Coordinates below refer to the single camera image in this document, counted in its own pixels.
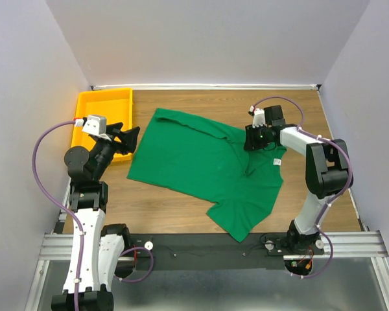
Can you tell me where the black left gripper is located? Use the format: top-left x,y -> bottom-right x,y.
91,121 -> 141,180

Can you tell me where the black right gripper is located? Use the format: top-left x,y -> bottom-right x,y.
242,123 -> 270,151

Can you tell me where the yellow plastic tray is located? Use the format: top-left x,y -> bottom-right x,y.
71,88 -> 133,150

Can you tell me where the green t-shirt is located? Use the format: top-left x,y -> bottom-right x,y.
128,108 -> 287,242

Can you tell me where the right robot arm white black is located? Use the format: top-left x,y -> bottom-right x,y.
244,105 -> 353,254

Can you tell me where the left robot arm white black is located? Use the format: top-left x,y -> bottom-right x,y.
51,119 -> 140,310

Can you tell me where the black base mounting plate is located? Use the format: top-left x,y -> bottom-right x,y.
126,233 -> 324,275

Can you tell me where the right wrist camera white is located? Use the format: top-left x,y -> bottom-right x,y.
248,106 -> 266,128

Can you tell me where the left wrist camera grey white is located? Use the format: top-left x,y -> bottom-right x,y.
75,115 -> 110,140

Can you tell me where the white aluminium back rail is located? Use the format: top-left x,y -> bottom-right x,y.
90,83 -> 321,91

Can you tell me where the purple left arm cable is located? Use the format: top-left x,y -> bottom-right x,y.
31,120 -> 155,311

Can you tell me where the aluminium left side rail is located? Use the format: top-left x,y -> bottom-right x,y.
52,180 -> 73,235

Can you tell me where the aluminium front frame rail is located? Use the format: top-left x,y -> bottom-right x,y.
25,230 -> 389,311

